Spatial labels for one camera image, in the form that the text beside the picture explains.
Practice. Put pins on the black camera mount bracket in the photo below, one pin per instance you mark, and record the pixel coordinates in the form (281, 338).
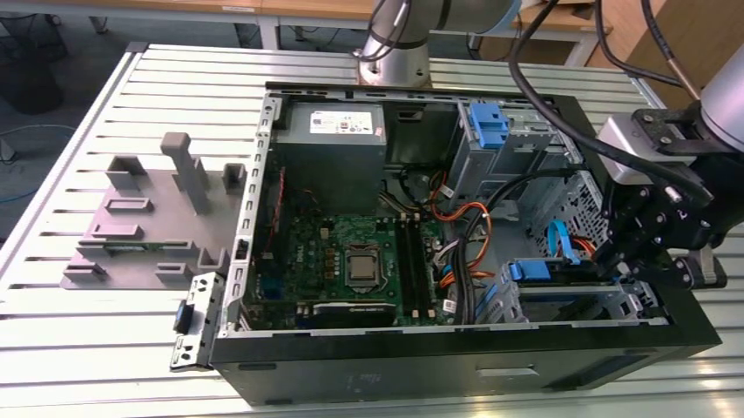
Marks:
(656, 124)

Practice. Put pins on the black mesh waste bin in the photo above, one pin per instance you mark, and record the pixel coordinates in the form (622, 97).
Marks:
(35, 78)

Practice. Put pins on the black RAM slot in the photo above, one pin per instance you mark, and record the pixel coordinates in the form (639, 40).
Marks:
(403, 261)
(419, 261)

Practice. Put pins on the metal drive cage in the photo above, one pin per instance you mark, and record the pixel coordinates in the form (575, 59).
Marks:
(477, 170)

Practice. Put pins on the blue plastic drive latch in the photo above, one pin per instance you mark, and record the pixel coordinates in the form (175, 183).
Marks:
(487, 126)

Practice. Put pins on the grey parts rack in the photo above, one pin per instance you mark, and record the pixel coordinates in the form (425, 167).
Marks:
(151, 261)

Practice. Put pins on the hard disk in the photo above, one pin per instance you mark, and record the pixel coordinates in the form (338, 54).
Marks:
(532, 271)

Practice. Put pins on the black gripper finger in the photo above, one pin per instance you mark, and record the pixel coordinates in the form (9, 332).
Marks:
(634, 217)
(663, 267)

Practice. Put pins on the wooden desk white frame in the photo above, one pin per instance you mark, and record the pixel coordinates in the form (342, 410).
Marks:
(572, 24)
(174, 6)

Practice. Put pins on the grey power supply unit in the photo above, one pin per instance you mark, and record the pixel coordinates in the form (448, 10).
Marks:
(325, 174)

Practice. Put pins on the metal disk bay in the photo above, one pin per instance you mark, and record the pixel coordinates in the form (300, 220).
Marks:
(564, 288)

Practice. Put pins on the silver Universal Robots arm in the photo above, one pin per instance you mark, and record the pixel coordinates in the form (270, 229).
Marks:
(396, 56)

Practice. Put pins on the silver CPU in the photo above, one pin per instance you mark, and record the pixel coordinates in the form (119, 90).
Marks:
(361, 266)

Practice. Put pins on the black graphics card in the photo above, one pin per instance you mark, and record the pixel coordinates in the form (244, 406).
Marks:
(349, 315)

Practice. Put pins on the green motherboard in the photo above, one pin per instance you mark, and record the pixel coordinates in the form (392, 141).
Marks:
(314, 244)

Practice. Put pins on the metal bracket with blue latch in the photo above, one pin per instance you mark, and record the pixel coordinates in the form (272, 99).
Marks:
(205, 300)

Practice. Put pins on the black PC case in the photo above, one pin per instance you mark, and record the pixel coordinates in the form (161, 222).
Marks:
(407, 370)

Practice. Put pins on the wooden cabinet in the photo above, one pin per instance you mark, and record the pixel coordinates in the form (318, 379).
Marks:
(698, 26)

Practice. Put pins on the black CPU socket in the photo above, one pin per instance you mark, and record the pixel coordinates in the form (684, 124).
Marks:
(364, 249)

